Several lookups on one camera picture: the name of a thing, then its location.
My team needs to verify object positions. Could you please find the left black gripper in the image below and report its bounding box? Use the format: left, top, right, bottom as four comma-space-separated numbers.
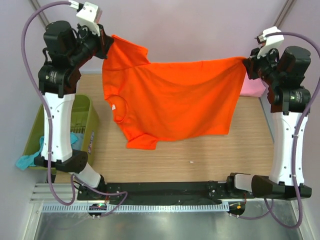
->
68, 23, 114, 68

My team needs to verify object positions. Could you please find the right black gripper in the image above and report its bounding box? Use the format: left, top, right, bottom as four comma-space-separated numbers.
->
243, 45, 283, 87

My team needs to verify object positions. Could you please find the orange t shirt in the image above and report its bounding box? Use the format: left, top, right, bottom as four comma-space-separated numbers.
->
102, 35, 246, 150

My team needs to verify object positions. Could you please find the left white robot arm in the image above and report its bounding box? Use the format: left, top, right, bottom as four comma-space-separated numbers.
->
34, 20, 114, 200

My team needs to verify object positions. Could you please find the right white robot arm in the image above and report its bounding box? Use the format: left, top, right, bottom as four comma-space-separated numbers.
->
225, 46, 312, 200

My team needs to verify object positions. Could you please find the pink folded t shirt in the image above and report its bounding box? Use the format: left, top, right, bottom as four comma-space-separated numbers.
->
240, 75, 266, 98

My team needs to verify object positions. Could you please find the green plastic laundry basket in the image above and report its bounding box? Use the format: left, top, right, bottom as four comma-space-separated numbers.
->
19, 94, 100, 170

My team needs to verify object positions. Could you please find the teal t shirt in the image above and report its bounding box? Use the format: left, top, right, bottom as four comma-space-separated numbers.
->
15, 132, 84, 171

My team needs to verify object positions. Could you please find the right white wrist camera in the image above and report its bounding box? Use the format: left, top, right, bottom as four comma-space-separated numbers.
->
256, 26, 284, 59

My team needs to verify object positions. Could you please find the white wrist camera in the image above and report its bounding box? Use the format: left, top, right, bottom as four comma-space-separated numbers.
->
68, 0, 103, 37
256, 26, 284, 59

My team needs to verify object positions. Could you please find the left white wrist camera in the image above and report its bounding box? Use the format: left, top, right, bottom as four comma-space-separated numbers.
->
68, 0, 103, 37

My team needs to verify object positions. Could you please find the right aluminium corner post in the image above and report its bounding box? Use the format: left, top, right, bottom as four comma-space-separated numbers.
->
273, 0, 297, 29

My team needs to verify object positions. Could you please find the aluminium corner post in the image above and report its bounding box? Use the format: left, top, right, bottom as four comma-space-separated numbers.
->
28, 0, 50, 28
273, 0, 297, 29

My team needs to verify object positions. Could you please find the left aluminium corner post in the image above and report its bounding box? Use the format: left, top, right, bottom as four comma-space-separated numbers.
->
28, 0, 50, 28

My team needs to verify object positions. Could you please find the aluminium rail frame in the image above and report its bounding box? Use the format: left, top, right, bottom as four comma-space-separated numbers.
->
29, 179, 305, 204

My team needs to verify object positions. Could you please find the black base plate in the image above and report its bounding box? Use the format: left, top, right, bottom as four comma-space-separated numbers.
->
76, 180, 256, 206

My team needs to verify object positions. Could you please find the white slotted cable duct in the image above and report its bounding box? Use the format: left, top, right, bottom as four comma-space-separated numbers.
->
42, 202, 229, 213

